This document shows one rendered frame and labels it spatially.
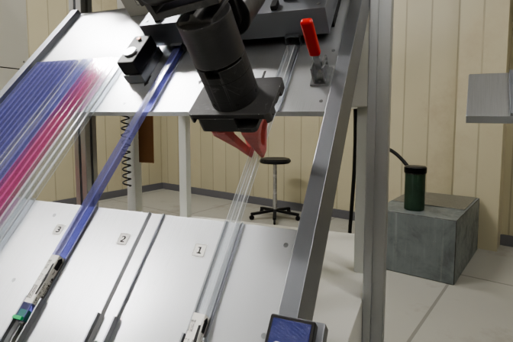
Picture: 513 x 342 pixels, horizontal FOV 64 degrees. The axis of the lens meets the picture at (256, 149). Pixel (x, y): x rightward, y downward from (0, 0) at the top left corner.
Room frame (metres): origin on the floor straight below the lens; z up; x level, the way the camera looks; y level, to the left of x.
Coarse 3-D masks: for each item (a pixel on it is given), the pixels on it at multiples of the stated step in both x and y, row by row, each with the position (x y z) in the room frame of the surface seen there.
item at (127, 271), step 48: (48, 240) 0.53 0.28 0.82; (96, 240) 0.51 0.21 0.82; (144, 240) 0.49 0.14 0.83; (192, 240) 0.47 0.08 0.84; (240, 240) 0.45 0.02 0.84; (288, 240) 0.44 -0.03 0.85; (0, 288) 0.50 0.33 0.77; (96, 288) 0.46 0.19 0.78; (144, 288) 0.44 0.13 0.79; (192, 288) 0.43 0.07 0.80; (240, 288) 0.41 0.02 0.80; (0, 336) 0.45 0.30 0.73; (48, 336) 0.44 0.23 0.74; (96, 336) 0.42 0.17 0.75; (144, 336) 0.41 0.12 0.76; (240, 336) 0.38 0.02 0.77
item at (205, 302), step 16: (288, 48) 0.66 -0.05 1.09; (288, 64) 0.63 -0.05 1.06; (256, 160) 0.52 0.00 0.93; (240, 192) 0.49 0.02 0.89; (240, 208) 0.47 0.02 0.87; (224, 224) 0.46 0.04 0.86; (224, 240) 0.45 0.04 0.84; (224, 256) 0.43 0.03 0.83; (208, 272) 0.42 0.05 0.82; (208, 288) 0.41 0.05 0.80; (208, 304) 0.40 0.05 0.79
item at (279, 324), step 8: (280, 320) 0.34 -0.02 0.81; (288, 320) 0.33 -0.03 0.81; (272, 328) 0.33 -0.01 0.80; (280, 328) 0.33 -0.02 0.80; (288, 328) 0.33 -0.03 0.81; (296, 328) 0.33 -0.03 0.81; (304, 328) 0.33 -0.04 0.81; (272, 336) 0.33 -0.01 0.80; (280, 336) 0.33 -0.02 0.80; (288, 336) 0.32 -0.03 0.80; (296, 336) 0.32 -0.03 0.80; (304, 336) 0.32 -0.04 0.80
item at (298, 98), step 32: (96, 32) 0.92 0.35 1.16; (128, 32) 0.88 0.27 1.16; (160, 64) 0.76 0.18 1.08; (192, 64) 0.73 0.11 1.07; (256, 64) 0.67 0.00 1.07; (128, 96) 0.72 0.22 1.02; (160, 96) 0.69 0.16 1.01; (192, 96) 0.66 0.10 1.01; (288, 96) 0.60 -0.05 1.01; (320, 96) 0.58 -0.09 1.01
